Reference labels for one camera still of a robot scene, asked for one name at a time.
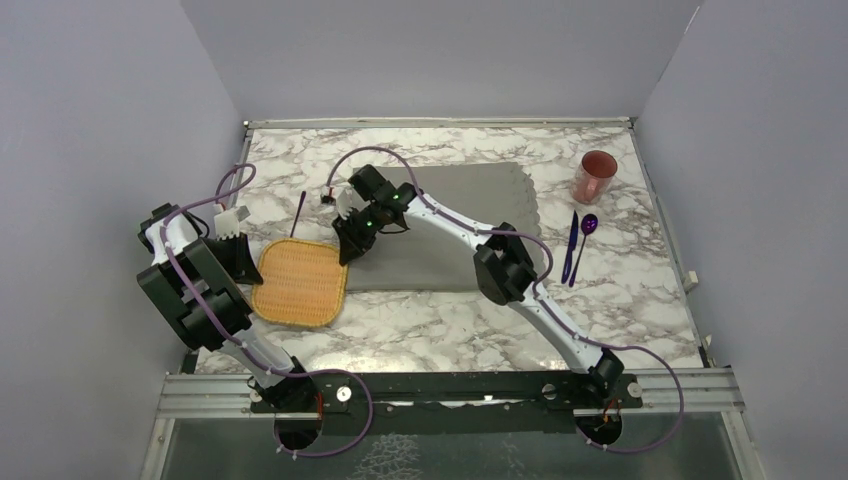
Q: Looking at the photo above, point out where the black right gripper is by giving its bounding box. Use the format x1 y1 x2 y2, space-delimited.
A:
329 204 382 268

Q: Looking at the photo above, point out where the woven yellow wicker tray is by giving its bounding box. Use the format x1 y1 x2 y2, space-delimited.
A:
251 238 348 329

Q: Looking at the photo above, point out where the grey scalloped cloth placemat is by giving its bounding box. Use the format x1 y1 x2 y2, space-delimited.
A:
347 162 546 292

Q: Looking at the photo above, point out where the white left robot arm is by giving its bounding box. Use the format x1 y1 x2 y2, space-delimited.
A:
137 203 317 411

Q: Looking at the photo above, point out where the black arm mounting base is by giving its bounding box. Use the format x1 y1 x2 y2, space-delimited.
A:
247 370 643 436

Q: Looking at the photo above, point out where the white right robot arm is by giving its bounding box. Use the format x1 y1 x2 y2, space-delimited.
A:
321 165 624 407

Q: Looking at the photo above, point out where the purple iridescent fork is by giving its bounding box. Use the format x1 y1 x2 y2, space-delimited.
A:
289 190 307 238

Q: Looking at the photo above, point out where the purple iridescent knife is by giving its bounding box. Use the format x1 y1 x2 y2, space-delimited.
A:
561 212 580 284

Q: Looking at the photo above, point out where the purple iridescent spoon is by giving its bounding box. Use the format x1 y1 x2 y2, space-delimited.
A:
568 213 599 287

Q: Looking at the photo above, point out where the pink patterned cup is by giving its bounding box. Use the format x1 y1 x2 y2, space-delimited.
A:
571 150 618 205

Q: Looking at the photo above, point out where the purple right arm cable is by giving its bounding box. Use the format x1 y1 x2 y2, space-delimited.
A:
320 146 686 457

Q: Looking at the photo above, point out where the aluminium table frame rail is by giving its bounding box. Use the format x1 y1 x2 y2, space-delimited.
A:
139 372 266 480

